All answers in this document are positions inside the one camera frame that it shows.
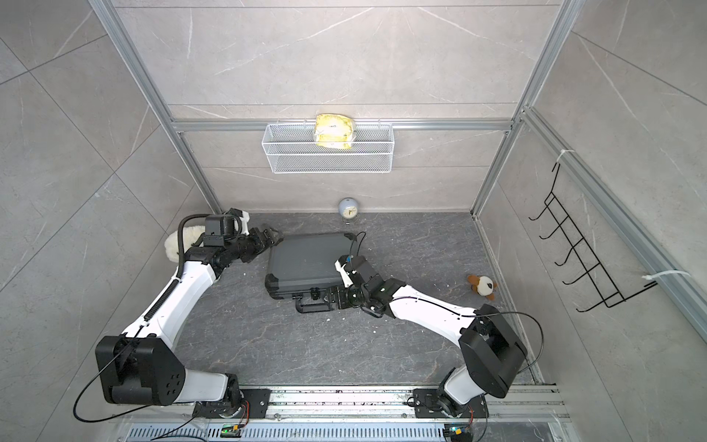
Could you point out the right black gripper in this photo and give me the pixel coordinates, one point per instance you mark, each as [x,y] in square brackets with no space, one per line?
[343,302]

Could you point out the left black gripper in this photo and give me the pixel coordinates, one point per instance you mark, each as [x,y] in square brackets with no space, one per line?
[260,244]

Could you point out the grey poker set case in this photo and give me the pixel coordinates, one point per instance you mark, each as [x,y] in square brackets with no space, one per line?
[301,268]

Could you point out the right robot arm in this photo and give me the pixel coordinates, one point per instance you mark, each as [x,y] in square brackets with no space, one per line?
[492,351]

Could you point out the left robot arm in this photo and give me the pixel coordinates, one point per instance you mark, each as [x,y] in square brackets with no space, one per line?
[138,367]

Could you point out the white plush dog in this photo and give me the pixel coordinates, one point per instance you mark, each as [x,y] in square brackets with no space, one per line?
[189,236]

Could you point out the small grey globe ball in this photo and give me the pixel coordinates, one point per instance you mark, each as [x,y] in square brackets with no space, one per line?
[348,208]

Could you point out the yellow packet in basket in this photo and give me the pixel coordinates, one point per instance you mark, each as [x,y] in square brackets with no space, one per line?
[334,131]

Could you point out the small brown white plush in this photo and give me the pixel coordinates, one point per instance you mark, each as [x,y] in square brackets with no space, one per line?
[483,286]

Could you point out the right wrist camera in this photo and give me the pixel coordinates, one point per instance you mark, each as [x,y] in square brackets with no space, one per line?
[345,266]

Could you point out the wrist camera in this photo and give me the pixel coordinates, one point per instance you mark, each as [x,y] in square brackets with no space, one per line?
[345,266]
[241,220]

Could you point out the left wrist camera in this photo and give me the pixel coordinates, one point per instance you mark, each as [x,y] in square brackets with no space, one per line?
[241,220]

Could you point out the white wire mesh basket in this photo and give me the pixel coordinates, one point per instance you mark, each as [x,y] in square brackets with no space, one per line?
[293,148]

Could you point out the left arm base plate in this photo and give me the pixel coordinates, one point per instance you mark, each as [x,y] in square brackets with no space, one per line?
[249,403]

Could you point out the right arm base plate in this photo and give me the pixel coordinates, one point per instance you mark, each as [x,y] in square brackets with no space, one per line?
[430,403]

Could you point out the aluminium mounting rail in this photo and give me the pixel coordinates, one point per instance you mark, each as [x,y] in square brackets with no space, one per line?
[541,403]

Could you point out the black wire hook rack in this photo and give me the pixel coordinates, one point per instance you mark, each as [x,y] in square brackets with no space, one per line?
[580,250]

